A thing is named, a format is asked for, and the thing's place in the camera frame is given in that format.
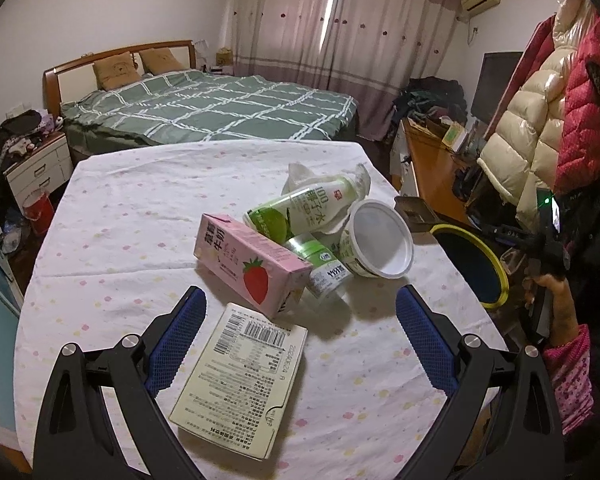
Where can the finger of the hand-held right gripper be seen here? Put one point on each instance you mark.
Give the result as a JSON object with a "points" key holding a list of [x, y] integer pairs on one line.
{"points": [[510, 236]]}

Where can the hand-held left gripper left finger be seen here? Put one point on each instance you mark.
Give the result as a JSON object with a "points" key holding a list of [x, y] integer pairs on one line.
{"points": [[180, 330]]}

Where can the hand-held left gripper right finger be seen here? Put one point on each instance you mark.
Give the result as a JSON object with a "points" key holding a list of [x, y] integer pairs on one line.
{"points": [[420, 330]]}

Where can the yellow rimmed dark trash bin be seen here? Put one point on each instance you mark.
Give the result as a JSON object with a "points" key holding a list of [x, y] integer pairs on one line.
{"points": [[470, 265]]}

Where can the beige barcode box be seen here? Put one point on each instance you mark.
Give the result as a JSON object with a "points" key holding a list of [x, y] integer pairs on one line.
{"points": [[240, 380]]}

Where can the white paper bowl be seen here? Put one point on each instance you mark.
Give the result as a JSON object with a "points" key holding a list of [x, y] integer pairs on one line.
{"points": [[380, 240]]}

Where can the pink strawberry milk carton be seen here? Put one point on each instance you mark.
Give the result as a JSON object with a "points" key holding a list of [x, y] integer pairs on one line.
{"points": [[245, 255]]}

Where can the small green white bottle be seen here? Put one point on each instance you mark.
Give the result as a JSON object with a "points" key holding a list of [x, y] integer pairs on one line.
{"points": [[325, 270]]}

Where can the large green white drink bottle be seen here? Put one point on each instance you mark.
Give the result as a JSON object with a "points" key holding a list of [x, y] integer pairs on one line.
{"points": [[300, 205]]}

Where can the white tissue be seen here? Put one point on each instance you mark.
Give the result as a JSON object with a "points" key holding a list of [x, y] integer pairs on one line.
{"points": [[300, 172]]}

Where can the person's right forearm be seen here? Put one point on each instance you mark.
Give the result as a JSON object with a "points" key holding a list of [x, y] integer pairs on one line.
{"points": [[575, 375]]}

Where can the person's right hand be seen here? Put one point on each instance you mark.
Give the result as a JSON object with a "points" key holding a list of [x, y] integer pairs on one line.
{"points": [[562, 305]]}

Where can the dark brown chair back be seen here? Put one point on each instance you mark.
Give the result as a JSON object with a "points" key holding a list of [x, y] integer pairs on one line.
{"points": [[415, 212]]}

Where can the wooden desk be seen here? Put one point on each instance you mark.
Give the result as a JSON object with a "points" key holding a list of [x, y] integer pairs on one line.
{"points": [[430, 165]]}

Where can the green white box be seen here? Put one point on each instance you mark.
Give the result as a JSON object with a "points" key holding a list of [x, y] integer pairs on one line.
{"points": [[454, 136]]}

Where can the cream puffer jacket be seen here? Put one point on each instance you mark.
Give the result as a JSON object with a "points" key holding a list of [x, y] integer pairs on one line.
{"points": [[525, 110]]}

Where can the red puffer jacket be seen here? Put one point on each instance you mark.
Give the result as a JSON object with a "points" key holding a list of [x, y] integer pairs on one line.
{"points": [[585, 110]]}

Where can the black television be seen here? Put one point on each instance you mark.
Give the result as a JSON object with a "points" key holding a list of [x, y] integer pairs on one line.
{"points": [[495, 85]]}

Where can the pile of dark clothes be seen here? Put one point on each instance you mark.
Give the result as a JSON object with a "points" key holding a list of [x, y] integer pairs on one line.
{"points": [[430, 97]]}

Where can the red bucket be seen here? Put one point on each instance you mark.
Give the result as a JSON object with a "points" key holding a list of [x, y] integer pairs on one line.
{"points": [[39, 212]]}

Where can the white nightstand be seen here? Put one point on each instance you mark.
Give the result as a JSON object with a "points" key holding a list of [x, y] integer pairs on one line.
{"points": [[40, 165]]}

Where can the bed with green quilt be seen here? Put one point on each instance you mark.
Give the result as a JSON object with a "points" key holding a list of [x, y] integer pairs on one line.
{"points": [[205, 105]]}

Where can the dark clothes on nightstand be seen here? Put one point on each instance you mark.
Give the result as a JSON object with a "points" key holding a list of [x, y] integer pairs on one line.
{"points": [[15, 132]]}

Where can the brown pillow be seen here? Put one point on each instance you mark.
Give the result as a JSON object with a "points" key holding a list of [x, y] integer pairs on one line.
{"points": [[162, 60], [115, 71]]}

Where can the yellow tissue box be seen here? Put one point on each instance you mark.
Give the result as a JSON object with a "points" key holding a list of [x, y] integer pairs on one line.
{"points": [[223, 56]]}

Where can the wooden bed headboard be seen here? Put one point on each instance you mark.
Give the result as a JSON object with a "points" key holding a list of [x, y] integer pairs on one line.
{"points": [[70, 67]]}

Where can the pink striped curtains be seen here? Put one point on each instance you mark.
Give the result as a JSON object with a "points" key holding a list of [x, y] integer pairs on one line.
{"points": [[290, 35]]}

